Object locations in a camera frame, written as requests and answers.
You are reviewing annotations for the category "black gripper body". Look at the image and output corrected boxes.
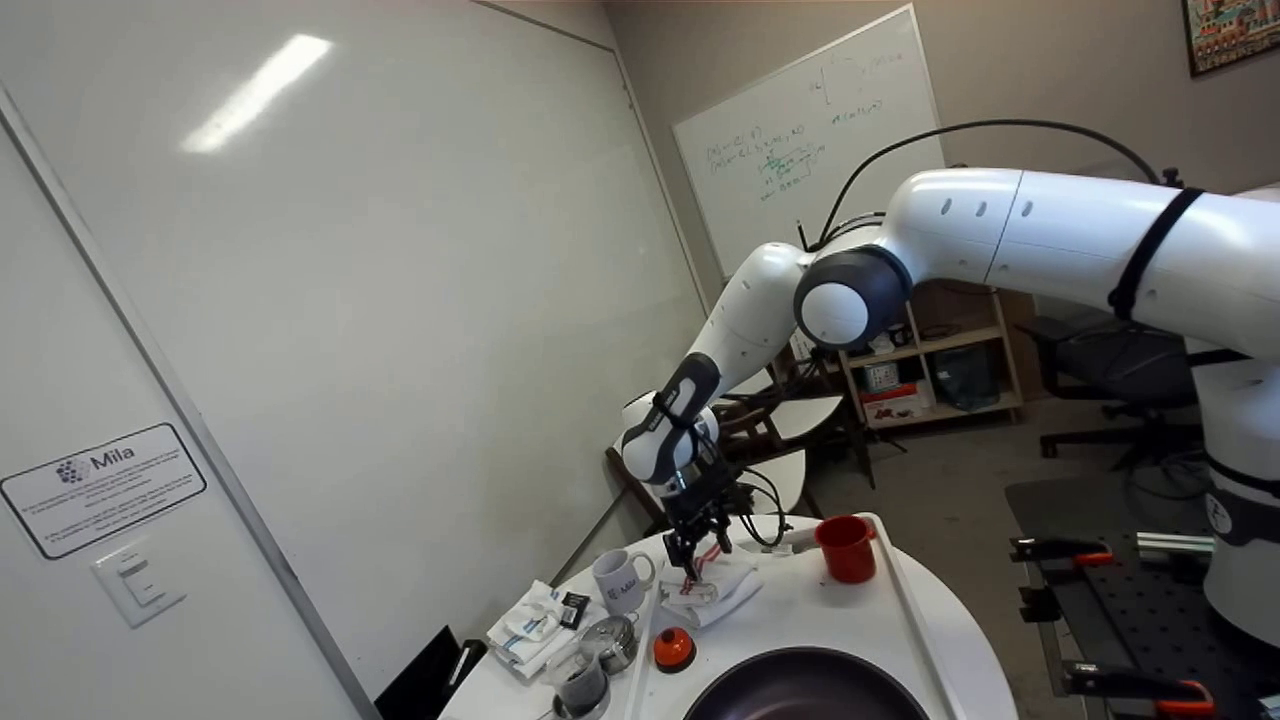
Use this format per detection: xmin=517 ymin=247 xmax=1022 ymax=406
xmin=662 ymin=460 xmax=753 ymax=558

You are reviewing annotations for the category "white red-striped towel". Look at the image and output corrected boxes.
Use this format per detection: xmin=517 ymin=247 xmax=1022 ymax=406
xmin=655 ymin=558 xmax=763 ymax=631

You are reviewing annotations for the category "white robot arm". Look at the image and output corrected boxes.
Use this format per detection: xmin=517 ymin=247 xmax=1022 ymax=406
xmin=616 ymin=167 xmax=1280 ymax=649

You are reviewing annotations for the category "black frying pan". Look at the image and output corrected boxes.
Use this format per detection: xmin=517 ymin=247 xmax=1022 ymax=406
xmin=683 ymin=649 xmax=926 ymax=720

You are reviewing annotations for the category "white mug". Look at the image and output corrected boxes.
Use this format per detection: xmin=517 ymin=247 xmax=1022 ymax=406
xmin=592 ymin=549 xmax=655 ymax=616

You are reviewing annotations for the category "small orange round object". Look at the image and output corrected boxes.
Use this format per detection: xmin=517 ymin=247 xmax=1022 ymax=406
xmin=651 ymin=629 xmax=696 ymax=671

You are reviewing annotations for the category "metal round tin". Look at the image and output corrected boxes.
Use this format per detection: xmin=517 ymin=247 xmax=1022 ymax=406
xmin=584 ymin=616 xmax=639 ymax=677

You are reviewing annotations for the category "red mug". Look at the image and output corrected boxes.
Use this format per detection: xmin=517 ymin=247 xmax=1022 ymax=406
xmin=792 ymin=515 xmax=876 ymax=582

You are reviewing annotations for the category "wooden shelf unit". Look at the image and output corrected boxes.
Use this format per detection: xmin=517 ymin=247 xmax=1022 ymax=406
xmin=837 ymin=283 xmax=1022 ymax=431

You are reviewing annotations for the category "black office chair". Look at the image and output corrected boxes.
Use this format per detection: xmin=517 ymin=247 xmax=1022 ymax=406
xmin=1022 ymin=315 xmax=1200 ymax=470

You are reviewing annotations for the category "large wall whiteboard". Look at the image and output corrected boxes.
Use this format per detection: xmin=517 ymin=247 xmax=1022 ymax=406
xmin=677 ymin=2 xmax=943 ymax=277

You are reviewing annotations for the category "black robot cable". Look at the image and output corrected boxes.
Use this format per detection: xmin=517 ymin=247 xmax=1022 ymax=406
xmin=795 ymin=116 xmax=1183 ymax=252

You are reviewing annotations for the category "orange-handled clamp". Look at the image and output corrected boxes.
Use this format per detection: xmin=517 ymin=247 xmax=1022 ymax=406
xmin=1062 ymin=661 xmax=1214 ymax=720

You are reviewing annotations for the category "wall light switch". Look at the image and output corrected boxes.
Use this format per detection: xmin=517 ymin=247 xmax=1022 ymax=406
xmin=91 ymin=538 xmax=185 ymax=629

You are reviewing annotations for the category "wall sign placard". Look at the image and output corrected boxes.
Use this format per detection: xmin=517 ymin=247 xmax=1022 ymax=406
xmin=0 ymin=424 xmax=209 ymax=558

